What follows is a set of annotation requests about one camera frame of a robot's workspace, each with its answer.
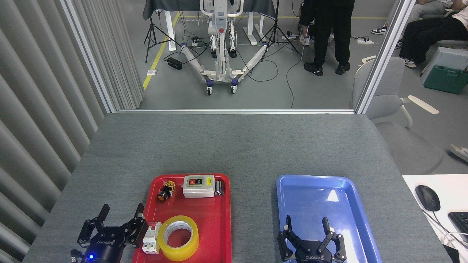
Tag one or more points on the white side desk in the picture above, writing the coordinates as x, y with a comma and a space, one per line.
409, 182

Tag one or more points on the grey equipment box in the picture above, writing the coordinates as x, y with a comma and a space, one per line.
451, 56

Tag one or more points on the white floor plate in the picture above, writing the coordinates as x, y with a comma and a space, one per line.
151, 72

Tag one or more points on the seated person grey trousers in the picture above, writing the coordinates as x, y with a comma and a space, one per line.
420, 11

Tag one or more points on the silver frame post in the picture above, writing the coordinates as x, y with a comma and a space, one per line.
385, 54
89, 58

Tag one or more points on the orange push button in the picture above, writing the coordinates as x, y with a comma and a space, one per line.
165, 191

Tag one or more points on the white power strip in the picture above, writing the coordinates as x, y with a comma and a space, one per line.
365, 41

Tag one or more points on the white switch box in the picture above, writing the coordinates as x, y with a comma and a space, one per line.
198, 188

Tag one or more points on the person's white shoe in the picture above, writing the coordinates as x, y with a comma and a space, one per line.
460, 151

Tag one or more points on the silver frame rail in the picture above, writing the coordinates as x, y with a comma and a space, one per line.
234, 110

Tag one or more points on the white stand on wheels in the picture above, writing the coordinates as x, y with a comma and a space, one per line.
221, 22

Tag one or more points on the seated person black trousers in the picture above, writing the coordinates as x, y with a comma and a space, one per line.
427, 33

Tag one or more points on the small silver black cylinder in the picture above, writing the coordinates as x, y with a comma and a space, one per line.
219, 188

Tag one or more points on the red plastic tray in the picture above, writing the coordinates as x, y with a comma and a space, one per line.
212, 226

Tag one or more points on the black power adapter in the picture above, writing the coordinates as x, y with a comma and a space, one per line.
174, 63

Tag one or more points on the black computer mouse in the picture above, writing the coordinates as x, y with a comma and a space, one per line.
427, 197

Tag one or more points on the yellow tape roll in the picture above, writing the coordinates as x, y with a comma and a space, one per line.
194, 237

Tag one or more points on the white circuit breaker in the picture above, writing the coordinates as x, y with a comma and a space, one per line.
151, 239

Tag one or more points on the green plastic case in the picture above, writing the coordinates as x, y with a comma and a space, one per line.
444, 80

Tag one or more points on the standing person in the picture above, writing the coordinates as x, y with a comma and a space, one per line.
329, 29

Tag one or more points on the blue plastic tray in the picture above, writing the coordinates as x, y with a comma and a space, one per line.
314, 197

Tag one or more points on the black tripod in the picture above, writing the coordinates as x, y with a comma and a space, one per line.
150, 29
276, 22

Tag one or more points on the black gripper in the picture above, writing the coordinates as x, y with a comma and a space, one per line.
106, 244
312, 252

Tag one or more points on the grey office chair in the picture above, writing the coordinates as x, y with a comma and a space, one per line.
413, 146

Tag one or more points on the black keyboard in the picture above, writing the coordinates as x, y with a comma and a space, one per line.
460, 224

